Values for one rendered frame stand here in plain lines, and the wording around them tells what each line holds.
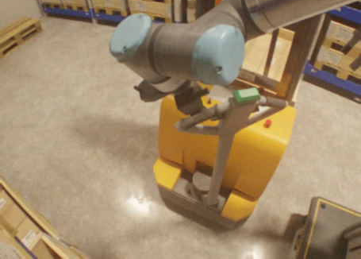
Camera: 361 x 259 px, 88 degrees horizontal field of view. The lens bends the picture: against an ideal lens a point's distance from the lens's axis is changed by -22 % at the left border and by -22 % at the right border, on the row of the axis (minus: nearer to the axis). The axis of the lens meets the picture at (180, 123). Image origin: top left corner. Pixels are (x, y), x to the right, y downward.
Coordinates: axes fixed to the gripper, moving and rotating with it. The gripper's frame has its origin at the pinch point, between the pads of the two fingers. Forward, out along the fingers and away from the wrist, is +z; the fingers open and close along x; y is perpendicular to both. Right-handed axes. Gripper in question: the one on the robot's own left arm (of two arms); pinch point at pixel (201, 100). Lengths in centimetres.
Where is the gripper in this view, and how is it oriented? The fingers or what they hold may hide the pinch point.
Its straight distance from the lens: 65.8
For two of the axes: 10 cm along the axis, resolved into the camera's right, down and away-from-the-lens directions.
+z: 4.4, 2.6, 8.6
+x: -2.4, -8.9, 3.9
